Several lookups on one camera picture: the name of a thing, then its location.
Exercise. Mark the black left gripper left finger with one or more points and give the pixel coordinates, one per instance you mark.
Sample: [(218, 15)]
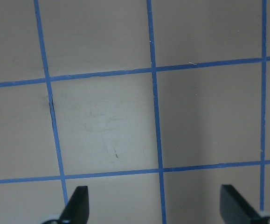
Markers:
[(77, 210)]

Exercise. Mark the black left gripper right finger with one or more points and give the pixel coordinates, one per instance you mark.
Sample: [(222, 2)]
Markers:
[(234, 209)]

